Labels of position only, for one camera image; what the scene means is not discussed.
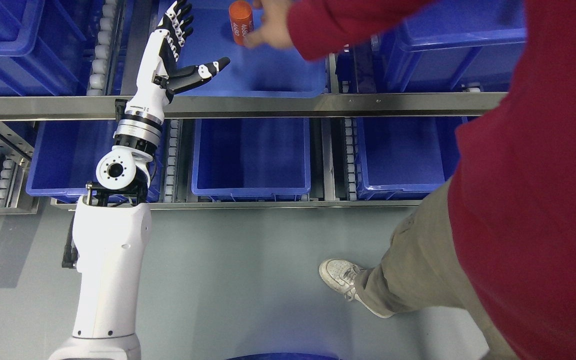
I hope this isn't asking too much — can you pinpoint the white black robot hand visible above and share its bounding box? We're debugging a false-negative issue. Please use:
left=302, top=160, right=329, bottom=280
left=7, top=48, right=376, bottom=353
left=128, top=0, right=231, bottom=109

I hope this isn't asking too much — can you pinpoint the person's hand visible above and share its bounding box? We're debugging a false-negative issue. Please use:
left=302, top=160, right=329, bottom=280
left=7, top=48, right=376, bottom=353
left=243, top=0, right=297, bottom=50

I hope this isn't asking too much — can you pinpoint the orange capacitor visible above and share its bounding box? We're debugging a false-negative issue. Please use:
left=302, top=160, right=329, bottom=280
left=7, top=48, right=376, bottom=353
left=228, top=0, right=254, bottom=47

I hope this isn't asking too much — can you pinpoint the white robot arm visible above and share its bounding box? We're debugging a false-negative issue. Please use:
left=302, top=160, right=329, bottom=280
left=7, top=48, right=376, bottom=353
left=50, top=94, right=167, bottom=360

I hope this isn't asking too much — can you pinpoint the red sleeved forearm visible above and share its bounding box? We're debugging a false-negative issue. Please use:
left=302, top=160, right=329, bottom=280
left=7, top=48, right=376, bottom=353
left=286, top=0, right=433, bottom=61

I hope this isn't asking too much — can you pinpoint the blue bin top middle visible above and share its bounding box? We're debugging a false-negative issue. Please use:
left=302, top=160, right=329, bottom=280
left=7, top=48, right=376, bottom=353
left=178, top=0, right=327, bottom=98

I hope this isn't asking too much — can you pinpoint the blue bin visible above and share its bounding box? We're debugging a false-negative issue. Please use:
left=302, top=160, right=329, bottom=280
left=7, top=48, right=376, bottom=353
left=26, top=114, right=165, bottom=207
left=0, top=0, right=105, bottom=97
left=190, top=117, right=312, bottom=202
left=355, top=116, right=469, bottom=201
left=339, top=0, right=527, bottom=94
left=178, top=0, right=327, bottom=98

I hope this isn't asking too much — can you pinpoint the blue bin lower left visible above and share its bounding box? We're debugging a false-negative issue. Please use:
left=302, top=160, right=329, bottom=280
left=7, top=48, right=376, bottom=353
left=26, top=114, right=165, bottom=207

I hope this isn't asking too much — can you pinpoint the blue bin lower middle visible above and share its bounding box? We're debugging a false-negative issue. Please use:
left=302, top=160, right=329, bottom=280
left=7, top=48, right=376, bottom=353
left=190, top=117, right=312, bottom=202

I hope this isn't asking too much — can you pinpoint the blue bin top left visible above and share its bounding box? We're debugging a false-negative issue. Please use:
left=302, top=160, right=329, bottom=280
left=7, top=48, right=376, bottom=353
left=0, top=0, right=105, bottom=97

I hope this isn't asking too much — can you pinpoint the blue bin lower right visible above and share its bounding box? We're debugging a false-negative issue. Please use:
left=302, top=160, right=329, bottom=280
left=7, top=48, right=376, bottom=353
left=355, top=116, right=469, bottom=201

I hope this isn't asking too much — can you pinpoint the blue bin top right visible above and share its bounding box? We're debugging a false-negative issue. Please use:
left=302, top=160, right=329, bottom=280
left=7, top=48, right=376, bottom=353
left=339, top=0, right=527, bottom=94

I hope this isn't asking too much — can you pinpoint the white sneaker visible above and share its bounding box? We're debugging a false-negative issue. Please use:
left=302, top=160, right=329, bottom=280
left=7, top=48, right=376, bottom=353
left=318, top=259, right=394, bottom=319

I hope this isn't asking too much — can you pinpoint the khaki trouser leg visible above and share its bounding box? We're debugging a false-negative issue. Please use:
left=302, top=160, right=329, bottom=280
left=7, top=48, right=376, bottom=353
left=354, top=182, right=518, bottom=360

